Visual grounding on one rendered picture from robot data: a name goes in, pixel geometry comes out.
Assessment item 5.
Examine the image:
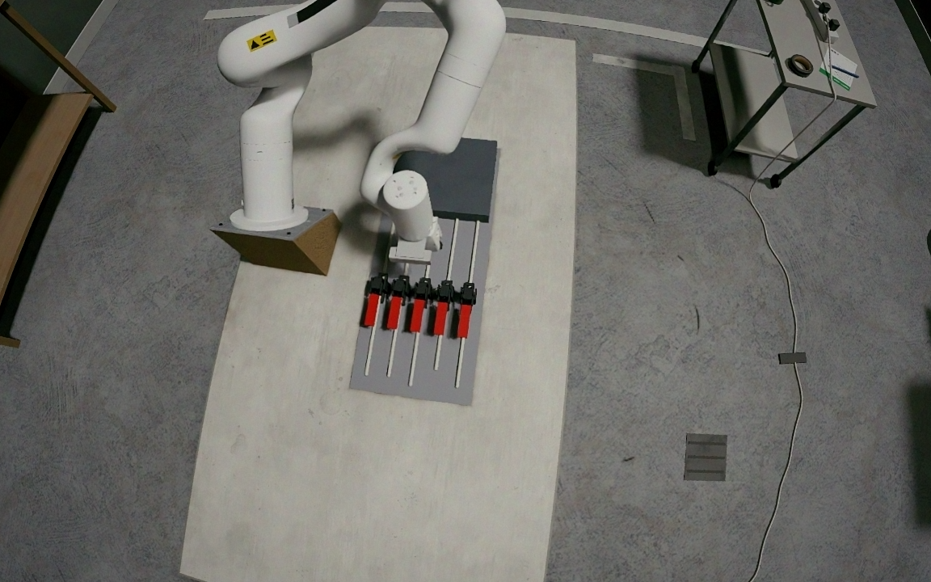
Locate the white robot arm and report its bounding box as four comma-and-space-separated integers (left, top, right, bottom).
217, 0, 506, 266

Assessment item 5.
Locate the black plastic clamp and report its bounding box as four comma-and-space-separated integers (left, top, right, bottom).
437, 280, 455, 311
370, 272, 390, 304
392, 275, 411, 306
415, 277, 432, 309
463, 282, 477, 310

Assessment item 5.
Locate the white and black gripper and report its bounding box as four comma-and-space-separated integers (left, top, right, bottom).
396, 221, 443, 252

